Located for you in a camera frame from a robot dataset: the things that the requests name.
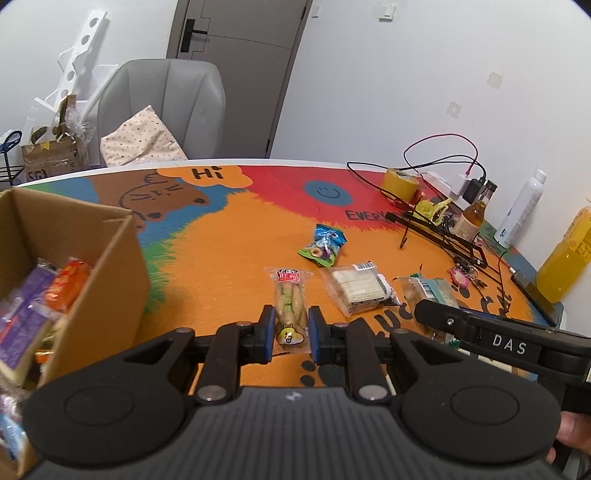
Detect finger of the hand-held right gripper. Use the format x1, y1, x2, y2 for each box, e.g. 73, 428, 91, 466
414, 298, 482, 341

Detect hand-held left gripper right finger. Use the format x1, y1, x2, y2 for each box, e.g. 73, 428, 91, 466
307, 305, 463, 403

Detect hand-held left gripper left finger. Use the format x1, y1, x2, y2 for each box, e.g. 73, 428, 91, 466
121, 304, 277, 407

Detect teal cracker packet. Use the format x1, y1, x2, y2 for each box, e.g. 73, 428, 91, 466
393, 273, 461, 348

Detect beige chicken feet packet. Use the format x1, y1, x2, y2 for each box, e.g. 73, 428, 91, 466
265, 266, 313, 355

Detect cardboard box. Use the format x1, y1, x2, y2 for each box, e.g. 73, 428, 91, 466
0, 186, 151, 480

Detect red snack packet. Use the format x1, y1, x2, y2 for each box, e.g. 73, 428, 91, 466
45, 258, 92, 315

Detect person's right hand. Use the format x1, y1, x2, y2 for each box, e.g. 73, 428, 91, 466
545, 410, 591, 468

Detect black phone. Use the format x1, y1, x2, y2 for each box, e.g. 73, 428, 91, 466
510, 269, 563, 328

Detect clear sandwich packet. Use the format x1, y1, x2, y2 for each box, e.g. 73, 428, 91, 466
320, 260, 402, 318

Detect black thin rod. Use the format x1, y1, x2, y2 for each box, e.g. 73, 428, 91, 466
495, 250, 509, 298

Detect black metal stand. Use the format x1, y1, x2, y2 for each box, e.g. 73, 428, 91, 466
396, 209, 489, 271

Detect small blue green snack packet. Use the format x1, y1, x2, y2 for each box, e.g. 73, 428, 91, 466
297, 223, 348, 269

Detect printed cat table mat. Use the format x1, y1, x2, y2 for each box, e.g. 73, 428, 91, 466
14, 158, 568, 385

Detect yellow juice bottle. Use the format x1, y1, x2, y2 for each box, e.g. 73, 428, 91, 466
535, 198, 591, 304

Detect brown glass bottle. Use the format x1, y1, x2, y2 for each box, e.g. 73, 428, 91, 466
452, 181, 498, 244

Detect yellow plastic bag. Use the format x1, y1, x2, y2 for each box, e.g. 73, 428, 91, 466
412, 197, 452, 223

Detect black charger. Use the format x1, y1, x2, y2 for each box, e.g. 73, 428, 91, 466
462, 178, 489, 205

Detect white spray bottle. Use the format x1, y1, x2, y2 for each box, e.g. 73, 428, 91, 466
493, 169, 548, 248

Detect white power strip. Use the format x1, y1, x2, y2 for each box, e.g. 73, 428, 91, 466
421, 171, 468, 200

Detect yellow tape roll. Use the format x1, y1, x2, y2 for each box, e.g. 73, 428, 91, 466
380, 167, 421, 205

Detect dotted cream cushion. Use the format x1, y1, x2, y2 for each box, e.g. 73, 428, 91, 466
100, 104, 188, 168

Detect purple snack packet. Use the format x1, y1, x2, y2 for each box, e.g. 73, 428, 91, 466
0, 264, 57, 386

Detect grey door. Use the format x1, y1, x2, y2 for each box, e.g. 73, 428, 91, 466
167, 0, 315, 158

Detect grey chair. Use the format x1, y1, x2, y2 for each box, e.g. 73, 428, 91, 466
84, 58, 227, 169

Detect brown paper bag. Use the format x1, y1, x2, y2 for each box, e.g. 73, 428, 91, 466
20, 94, 92, 184

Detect white holed rack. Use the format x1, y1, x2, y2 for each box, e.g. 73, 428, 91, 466
33, 6, 112, 112

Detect keys with pink keychain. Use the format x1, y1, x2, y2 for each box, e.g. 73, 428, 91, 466
447, 262, 486, 292

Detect black cable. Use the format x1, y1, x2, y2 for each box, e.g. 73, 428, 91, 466
346, 154, 488, 186

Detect red cable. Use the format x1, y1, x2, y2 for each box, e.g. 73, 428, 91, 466
403, 133, 482, 180

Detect black door handle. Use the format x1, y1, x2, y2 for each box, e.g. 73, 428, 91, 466
181, 17, 209, 53

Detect blue wire rack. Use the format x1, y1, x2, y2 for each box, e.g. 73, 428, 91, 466
0, 130, 24, 189

